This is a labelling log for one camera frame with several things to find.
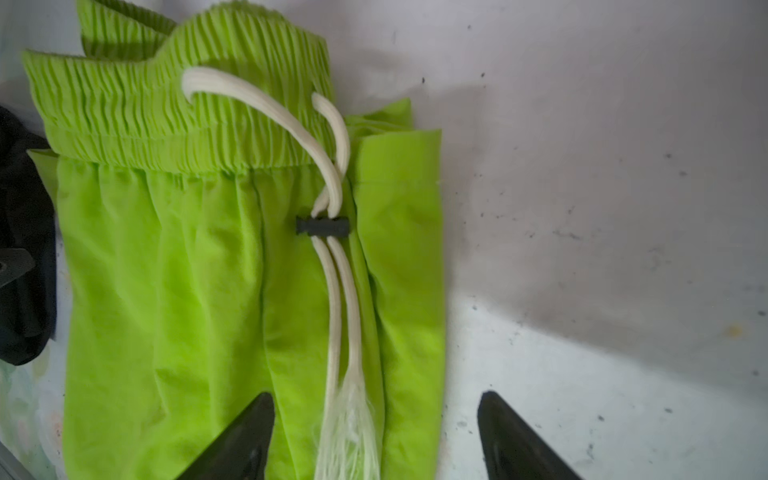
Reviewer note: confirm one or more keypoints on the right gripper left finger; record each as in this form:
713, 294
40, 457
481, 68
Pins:
240, 452

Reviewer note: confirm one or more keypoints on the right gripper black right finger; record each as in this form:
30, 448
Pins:
512, 449

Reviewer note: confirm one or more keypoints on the black garment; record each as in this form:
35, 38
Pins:
28, 247

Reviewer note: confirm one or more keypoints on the lime green towel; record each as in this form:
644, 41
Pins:
229, 232

